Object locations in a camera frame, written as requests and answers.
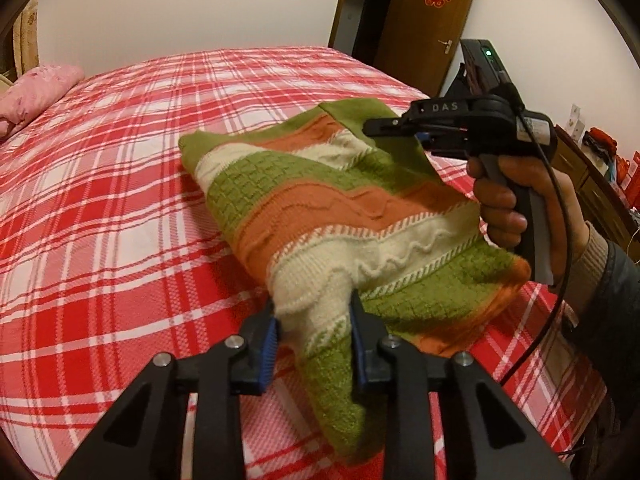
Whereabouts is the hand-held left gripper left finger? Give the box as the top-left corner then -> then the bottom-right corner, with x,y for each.
59,301 -> 281,480

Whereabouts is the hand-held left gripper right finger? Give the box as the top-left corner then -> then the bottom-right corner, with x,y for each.
348,289 -> 573,480

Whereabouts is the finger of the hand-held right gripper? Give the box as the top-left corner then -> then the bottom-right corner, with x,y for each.
362,114 -> 431,143

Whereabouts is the green striped knit sweater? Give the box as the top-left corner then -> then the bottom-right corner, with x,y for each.
178,99 -> 532,463

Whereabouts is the person's right forearm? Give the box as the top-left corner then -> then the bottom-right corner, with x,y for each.
560,222 -> 640,376

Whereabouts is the person's right hand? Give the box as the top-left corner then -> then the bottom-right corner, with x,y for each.
467,155 -> 591,281

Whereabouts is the brown wooden door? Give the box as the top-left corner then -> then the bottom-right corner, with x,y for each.
374,0 -> 481,98

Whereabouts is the small white box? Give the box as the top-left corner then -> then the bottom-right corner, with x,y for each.
567,104 -> 586,141

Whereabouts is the red cloth item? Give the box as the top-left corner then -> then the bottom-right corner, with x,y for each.
585,127 -> 618,158

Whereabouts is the wooden cabinet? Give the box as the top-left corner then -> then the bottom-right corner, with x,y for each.
550,125 -> 640,251

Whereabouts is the red plaid bed sheet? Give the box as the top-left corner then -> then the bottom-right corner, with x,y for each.
0,46 -> 608,480

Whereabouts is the pink pillow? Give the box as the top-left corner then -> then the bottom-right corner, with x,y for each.
0,64 -> 86,137

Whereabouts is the wooden headboard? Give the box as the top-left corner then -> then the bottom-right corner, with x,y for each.
12,0 -> 40,78

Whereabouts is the dark wooden door frame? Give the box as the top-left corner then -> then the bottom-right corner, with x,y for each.
327,0 -> 401,56

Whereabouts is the black cable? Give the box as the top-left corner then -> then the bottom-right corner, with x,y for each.
497,107 -> 573,388

